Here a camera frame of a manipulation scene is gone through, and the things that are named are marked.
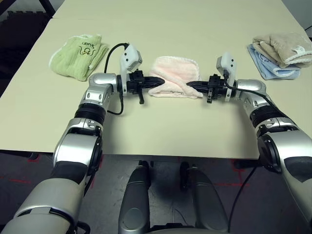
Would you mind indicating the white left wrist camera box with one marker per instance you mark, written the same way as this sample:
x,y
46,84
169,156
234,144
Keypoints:
x,y
129,57

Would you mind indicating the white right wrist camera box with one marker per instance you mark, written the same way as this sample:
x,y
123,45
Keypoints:
x,y
228,64

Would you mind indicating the pink ribbed towel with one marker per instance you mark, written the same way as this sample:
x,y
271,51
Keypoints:
x,y
178,73

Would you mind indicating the grey left robot leg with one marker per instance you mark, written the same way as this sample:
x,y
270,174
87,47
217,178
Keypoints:
x,y
135,195

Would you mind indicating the green folded towel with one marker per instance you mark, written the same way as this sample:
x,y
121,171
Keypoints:
x,y
75,61

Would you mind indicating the grey right robot leg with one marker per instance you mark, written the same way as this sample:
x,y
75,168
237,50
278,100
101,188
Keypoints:
x,y
207,200

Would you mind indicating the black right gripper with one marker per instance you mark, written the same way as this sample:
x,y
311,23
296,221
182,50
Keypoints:
x,y
215,87

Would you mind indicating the dark framed side table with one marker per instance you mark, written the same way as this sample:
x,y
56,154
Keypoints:
x,y
48,7

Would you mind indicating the black foam floor mat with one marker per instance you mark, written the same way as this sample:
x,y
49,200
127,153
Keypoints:
x,y
19,44

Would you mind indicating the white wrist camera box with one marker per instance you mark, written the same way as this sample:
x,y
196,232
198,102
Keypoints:
x,y
129,57
228,64

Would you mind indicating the beige folded towel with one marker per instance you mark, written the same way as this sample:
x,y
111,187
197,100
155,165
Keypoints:
x,y
285,46

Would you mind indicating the grey robot waist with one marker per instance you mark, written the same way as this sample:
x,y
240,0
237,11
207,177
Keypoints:
x,y
187,230

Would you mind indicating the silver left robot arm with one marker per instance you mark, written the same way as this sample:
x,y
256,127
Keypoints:
x,y
78,151

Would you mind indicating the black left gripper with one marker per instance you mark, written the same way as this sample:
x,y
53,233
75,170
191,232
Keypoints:
x,y
135,83

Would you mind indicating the grey robot leg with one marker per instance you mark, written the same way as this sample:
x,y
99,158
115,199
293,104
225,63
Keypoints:
x,y
207,200
135,195

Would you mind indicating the light blue folded towel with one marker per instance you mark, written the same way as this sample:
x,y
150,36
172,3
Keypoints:
x,y
265,68

